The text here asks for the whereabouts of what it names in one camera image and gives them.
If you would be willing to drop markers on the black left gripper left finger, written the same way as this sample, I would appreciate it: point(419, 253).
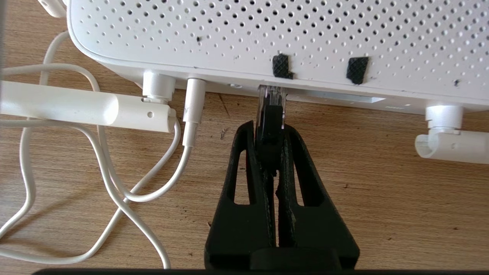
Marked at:
point(238, 229)

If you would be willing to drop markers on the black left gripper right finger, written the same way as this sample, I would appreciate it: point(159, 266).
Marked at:
point(317, 229)

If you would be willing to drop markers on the white router with antennas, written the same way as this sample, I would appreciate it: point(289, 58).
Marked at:
point(267, 34)

